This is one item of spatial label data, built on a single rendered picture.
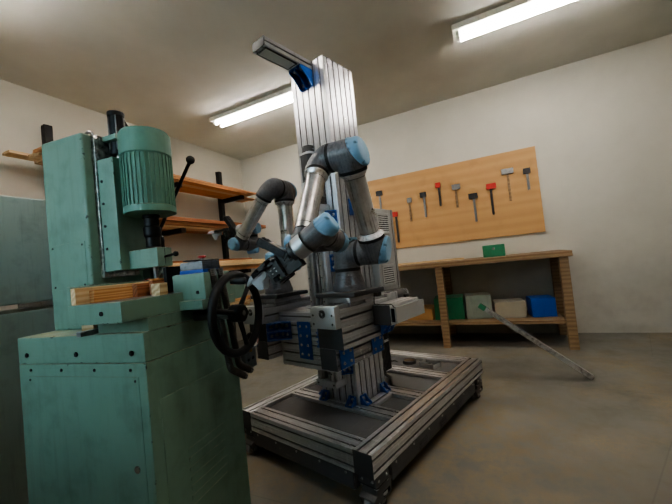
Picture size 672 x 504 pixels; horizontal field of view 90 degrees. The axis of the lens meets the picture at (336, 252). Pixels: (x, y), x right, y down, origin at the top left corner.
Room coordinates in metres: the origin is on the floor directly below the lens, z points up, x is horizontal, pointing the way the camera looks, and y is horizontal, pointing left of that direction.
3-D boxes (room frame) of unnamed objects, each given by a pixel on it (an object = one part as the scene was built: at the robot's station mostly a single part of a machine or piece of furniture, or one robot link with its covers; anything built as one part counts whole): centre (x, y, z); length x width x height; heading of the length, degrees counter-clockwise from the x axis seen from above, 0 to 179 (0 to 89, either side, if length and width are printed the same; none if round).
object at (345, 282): (1.52, -0.04, 0.87); 0.15 x 0.15 x 0.10
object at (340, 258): (1.51, -0.05, 0.98); 0.13 x 0.12 x 0.14; 64
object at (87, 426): (1.29, 0.79, 0.35); 0.58 x 0.45 x 0.71; 72
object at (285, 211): (1.96, 0.27, 1.19); 0.15 x 0.12 x 0.55; 154
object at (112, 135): (1.30, 0.81, 1.53); 0.08 x 0.08 x 0.17; 72
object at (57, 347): (1.29, 0.79, 0.76); 0.57 x 0.45 x 0.09; 72
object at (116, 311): (1.23, 0.57, 0.87); 0.61 x 0.30 x 0.06; 162
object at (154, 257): (1.26, 0.70, 1.03); 0.14 x 0.07 x 0.09; 72
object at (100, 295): (1.32, 0.66, 0.92); 0.62 x 0.02 x 0.04; 162
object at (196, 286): (1.21, 0.49, 0.91); 0.15 x 0.14 x 0.09; 162
